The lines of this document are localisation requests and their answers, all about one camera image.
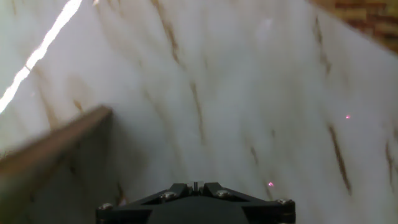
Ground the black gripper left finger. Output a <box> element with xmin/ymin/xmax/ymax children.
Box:
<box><xmin>95</xmin><ymin>182</ymin><xmax>197</xmax><ymax>224</ymax></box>

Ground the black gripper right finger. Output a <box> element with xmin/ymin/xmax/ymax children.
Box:
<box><xmin>198</xmin><ymin>182</ymin><xmax>296</xmax><ymax>224</ymax></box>

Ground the white marble pattern mat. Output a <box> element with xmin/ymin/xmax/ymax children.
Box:
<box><xmin>0</xmin><ymin>0</ymin><xmax>398</xmax><ymax>224</ymax></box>

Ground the wooden picture frame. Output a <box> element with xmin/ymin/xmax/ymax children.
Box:
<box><xmin>0</xmin><ymin>105</ymin><xmax>113</xmax><ymax>224</ymax></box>

